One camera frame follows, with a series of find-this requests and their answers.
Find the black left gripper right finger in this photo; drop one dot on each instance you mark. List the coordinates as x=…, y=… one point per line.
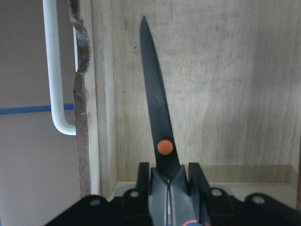
x=198, y=193

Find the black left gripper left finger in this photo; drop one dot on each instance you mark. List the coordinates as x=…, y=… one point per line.
x=135, y=202

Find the grey orange handled scissors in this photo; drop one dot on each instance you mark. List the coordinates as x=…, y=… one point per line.
x=169, y=191

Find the wooden drawer with white handle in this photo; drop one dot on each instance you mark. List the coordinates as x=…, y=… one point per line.
x=232, y=76

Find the brown paper mat blue grid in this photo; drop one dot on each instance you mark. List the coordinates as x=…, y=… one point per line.
x=39, y=176

